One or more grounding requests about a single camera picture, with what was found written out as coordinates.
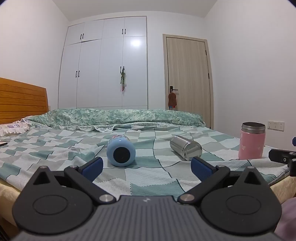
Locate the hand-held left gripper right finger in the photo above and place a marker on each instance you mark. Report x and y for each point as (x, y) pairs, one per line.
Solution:
(200, 168)

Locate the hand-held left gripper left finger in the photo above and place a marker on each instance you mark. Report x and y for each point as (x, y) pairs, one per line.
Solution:
(93, 168)

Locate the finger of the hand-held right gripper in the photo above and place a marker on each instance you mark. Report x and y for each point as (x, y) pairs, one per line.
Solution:
(281, 157)

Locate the stainless steel cup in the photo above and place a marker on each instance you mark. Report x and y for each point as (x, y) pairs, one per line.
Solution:
(185, 147)

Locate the light blue bottle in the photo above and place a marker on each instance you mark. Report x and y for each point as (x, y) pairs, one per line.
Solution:
(121, 153)

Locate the pink cup with steel rim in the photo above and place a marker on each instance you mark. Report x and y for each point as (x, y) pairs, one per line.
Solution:
(251, 144)

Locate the checkered bed sheet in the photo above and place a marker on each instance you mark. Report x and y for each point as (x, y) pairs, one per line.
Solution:
(150, 171)

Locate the green floral quilt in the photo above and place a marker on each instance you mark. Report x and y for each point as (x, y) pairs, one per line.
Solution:
(120, 117)

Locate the pink cloth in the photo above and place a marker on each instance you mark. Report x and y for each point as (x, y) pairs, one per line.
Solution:
(288, 220)

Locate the brown hanging pouch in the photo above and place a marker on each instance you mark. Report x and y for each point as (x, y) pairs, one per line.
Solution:
(172, 99)

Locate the white floral pillow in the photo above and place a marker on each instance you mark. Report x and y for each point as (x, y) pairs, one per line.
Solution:
(11, 128)

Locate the beige mattress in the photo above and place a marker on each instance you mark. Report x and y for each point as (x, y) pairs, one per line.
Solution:
(7, 199)

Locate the black phone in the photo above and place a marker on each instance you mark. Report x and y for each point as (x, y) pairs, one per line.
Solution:
(2, 143)

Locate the light wooden door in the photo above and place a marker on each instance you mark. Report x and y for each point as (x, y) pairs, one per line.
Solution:
(189, 74)

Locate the green hanging ornament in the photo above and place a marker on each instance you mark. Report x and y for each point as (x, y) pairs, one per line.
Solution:
(123, 77)

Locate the wooden headboard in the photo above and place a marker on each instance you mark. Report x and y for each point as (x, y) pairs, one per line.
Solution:
(20, 102)

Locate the white wardrobe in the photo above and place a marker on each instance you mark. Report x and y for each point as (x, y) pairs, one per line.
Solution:
(111, 69)

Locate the white wall socket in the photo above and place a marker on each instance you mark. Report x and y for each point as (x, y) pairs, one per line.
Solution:
(276, 125)

